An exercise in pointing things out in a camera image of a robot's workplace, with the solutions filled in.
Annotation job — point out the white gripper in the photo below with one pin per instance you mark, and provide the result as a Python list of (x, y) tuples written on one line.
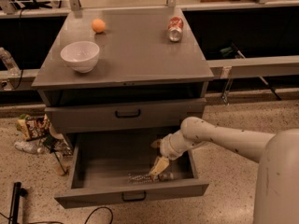
[(168, 147)]

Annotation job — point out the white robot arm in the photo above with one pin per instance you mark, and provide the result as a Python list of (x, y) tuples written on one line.
[(276, 194)]

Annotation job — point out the closed grey upper drawer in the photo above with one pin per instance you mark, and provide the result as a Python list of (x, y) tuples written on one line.
[(111, 117)]

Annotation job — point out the open grey lower drawer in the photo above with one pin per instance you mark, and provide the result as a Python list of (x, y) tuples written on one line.
[(105, 162)]

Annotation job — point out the grey drawer cabinet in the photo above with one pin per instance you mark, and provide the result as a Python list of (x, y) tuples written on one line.
[(137, 62)]

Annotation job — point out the plastic bottle on floor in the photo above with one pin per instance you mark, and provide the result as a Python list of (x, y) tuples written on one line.
[(29, 147)]

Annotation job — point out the white ceramic bowl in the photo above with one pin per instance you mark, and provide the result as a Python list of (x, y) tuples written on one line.
[(81, 56)]

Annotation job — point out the red soda can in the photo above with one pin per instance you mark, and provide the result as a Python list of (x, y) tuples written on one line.
[(175, 29)]

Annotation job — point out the snack chip bag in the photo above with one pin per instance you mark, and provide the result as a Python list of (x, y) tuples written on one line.
[(33, 128)]

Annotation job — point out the orange fruit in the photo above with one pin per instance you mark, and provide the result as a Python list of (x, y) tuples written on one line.
[(98, 26)]

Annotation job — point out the black stand on floor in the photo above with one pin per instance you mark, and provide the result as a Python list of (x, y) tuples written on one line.
[(18, 192)]

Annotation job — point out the clear bottle on left rail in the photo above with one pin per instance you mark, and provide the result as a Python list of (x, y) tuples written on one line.
[(12, 68)]

